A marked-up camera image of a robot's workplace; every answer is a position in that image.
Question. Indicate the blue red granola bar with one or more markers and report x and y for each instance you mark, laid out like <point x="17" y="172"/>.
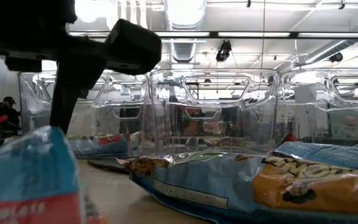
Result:
<point x="104" y="146"/>
<point x="26" y="168"/>

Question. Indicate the orange green granola bar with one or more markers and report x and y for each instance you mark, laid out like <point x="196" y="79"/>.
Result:
<point x="228" y="186"/>

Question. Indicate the person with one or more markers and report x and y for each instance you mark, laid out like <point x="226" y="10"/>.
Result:
<point x="11" y="107"/>

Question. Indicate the clear plastic bin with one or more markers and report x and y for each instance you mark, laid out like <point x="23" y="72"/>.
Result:
<point x="306" y="109"/>
<point x="259" y="93"/>
<point x="126" y="102"/>

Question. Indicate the black overhead light beam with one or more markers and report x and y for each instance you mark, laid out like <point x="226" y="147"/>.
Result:
<point x="213" y="34"/>

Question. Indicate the black ceiling spotlight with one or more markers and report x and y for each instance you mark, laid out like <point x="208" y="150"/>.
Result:
<point x="336" y="57"/>

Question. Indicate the silver ventilation duct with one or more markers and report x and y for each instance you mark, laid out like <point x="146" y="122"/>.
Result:
<point x="185" y="12"/>

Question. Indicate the black overhead camera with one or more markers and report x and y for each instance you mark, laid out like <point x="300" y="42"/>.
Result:
<point x="224" y="51"/>

